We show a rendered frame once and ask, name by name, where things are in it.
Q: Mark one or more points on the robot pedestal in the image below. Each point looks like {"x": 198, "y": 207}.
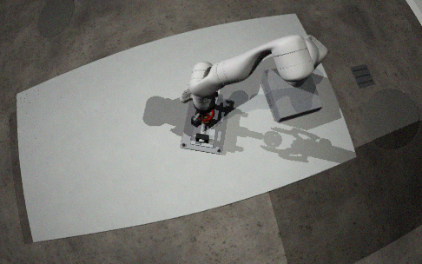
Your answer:
{"x": 290, "y": 102}

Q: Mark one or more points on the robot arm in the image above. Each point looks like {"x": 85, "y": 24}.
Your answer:
{"x": 237, "y": 66}

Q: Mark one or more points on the white table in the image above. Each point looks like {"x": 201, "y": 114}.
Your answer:
{"x": 99, "y": 148}

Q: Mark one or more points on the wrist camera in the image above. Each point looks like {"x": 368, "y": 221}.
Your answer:
{"x": 186, "y": 95}

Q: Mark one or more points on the brass and black valve body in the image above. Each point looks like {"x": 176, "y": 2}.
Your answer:
{"x": 202, "y": 137}

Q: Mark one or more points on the red handwheel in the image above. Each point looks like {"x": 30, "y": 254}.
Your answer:
{"x": 208, "y": 117}

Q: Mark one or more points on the dark floor grate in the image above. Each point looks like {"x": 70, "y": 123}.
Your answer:
{"x": 362, "y": 76}

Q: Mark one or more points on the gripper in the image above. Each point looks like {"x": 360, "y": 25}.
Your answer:
{"x": 216, "y": 106}

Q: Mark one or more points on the grey base plate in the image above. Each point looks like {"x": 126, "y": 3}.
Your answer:
{"x": 219, "y": 140}

